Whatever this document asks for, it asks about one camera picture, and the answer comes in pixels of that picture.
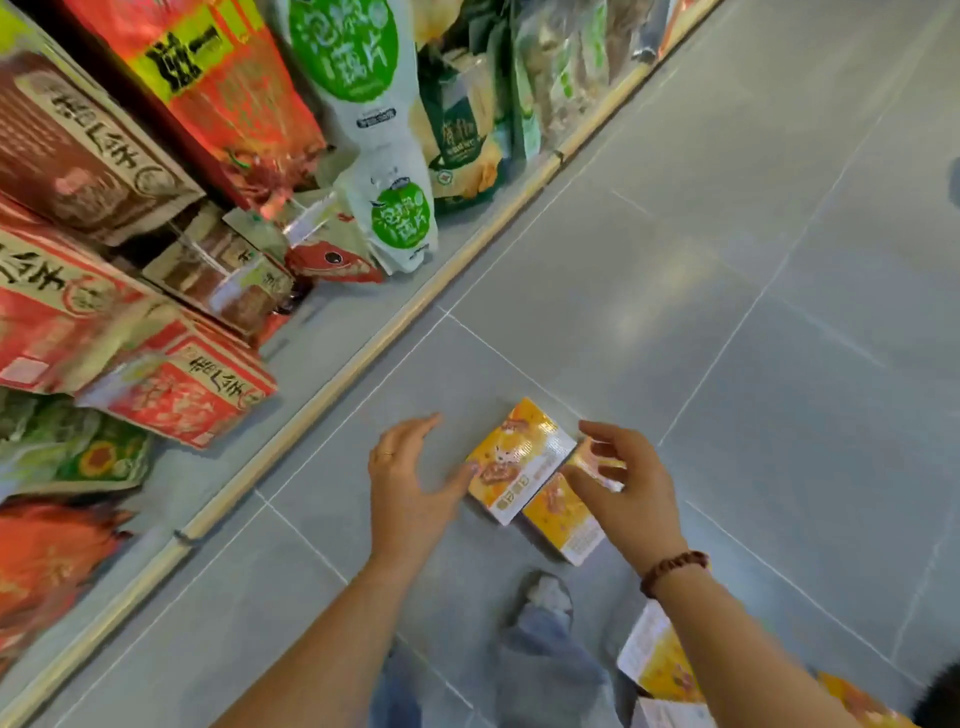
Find person's left hand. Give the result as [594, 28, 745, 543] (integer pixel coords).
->
[367, 414, 480, 576]

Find person's right hand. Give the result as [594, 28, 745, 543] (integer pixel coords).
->
[562, 419, 689, 576]

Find yellow snack box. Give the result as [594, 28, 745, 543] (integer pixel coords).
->
[817, 671, 920, 728]
[465, 397, 577, 526]
[630, 697, 717, 728]
[521, 438, 627, 567]
[616, 600, 706, 703]

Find person's right forearm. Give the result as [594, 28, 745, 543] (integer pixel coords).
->
[651, 566, 864, 728]

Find person's left forearm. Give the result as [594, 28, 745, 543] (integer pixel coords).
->
[213, 553, 435, 728]

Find person's grey shoe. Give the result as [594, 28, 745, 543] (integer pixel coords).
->
[516, 571, 576, 628]

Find person's blue jeans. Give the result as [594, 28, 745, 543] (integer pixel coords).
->
[367, 603, 625, 728]

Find grey shelf with wooden edge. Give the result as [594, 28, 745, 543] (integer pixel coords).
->
[0, 0, 725, 728]

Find red fish-print packet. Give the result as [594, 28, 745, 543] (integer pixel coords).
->
[223, 191, 386, 285]

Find small white green-label packet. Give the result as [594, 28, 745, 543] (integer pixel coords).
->
[332, 146, 441, 276]

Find small red snack packet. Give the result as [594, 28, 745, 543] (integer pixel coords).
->
[75, 315, 279, 452]

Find small brown clear packet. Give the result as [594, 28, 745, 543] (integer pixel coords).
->
[141, 202, 298, 340]

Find green and yellow packet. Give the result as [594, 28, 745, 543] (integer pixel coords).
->
[414, 46, 513, 216]

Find green sunflower seed packet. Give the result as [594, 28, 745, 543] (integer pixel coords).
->
[0, 388, 156, 501]

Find orange snack packet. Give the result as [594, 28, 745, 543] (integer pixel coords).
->
[0, 497, 138, 678]

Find row of clear snack packets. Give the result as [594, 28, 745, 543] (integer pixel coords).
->
[508, 0, 680, 155]

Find large red snack packet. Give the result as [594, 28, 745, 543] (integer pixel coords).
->
[0, 196, 175, 396]

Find large white green-label packet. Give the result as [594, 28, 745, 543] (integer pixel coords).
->
[270, 0, 425, 185]

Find red packet with yellow label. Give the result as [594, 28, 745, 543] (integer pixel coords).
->
[63, 0, 328, 220]

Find brown snack packet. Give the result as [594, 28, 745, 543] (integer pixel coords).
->
[0, 7, 206, 248]

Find brown bead bracelet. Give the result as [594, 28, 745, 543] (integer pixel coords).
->
[639, 551, 711, 600]

